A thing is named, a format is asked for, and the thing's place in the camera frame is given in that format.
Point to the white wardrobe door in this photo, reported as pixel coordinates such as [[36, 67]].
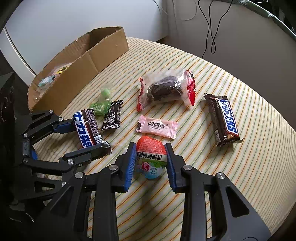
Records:
[[57, 23]]

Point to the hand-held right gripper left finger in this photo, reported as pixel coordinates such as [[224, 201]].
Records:
[[129, 166]]

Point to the clear red-ended date packet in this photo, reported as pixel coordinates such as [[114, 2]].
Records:
[[164, 89]]

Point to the red and blue egg packet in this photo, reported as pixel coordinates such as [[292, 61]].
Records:
[[150, 160]]

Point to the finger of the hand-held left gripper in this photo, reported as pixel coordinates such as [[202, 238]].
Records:
[[64, 128], [76, 160]]

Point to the light blue candy packet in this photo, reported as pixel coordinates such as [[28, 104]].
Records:
[[46, 82]]

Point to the brown blue-label chocolate bar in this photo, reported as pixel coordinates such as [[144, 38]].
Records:
[[89, 129]]

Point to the green candy packet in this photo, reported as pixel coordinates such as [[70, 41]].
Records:
[[101, 105]]

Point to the brown cardboard box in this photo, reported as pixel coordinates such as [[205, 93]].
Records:
[[87, 60]]

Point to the small black candy packet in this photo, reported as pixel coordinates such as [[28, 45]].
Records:
[[112, 117]]

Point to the small pink candy packet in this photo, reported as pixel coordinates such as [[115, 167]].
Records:
[[157, 126]]

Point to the yellow candy packet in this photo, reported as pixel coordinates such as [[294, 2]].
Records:
[[62, 70]]

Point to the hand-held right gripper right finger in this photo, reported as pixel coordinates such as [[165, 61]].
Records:
[[171, 166]]

